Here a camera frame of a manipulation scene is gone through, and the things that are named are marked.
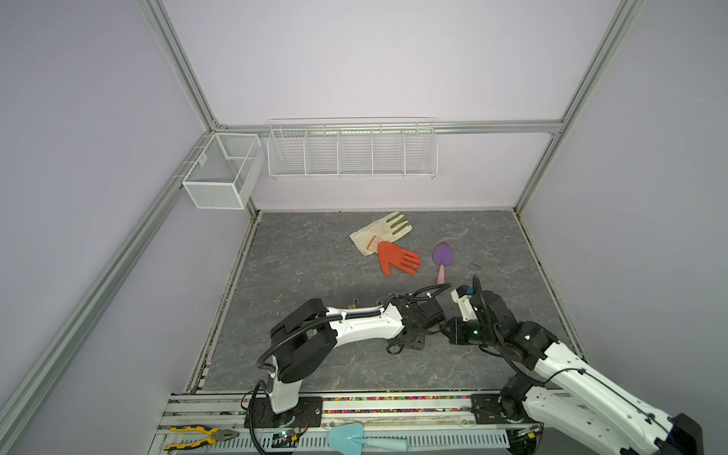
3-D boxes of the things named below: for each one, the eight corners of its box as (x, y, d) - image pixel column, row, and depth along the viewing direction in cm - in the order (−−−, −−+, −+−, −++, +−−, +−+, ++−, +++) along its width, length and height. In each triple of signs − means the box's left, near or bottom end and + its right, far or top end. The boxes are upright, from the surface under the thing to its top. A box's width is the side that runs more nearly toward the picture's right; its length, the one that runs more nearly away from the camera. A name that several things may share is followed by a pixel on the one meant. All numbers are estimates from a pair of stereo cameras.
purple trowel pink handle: (437, 284, 101) (438, 280, 99) (431, 246, 112) (432, 242, 110) (457, 284, 101) (459, 280, 99) (449, 246, 112) (451, 242, 110)
